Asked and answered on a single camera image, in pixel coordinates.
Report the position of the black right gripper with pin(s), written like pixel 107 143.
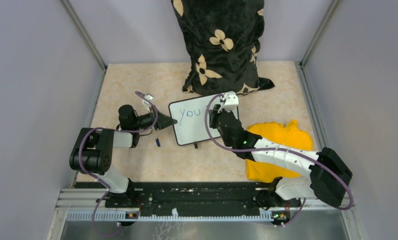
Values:
pixel 214 115

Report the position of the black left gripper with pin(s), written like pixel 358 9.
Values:
pixel 163 121

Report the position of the small black-framed whiteboard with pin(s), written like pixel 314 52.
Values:
pixel 190 114

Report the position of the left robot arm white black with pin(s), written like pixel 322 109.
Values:
pixel 92 152

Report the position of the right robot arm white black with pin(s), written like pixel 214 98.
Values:
pixel 323 174

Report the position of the yellow cloth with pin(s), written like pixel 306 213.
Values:
pixel 289 135

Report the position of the black floral plush blanket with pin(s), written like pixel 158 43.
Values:
pixel 222 40

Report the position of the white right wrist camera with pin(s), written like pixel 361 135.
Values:
pixel 228 102

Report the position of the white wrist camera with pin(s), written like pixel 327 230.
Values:
pixel 147 100
pixel 228 102

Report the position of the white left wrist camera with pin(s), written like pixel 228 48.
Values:
pixel 147 100

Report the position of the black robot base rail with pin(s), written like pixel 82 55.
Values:
pixel 176 202

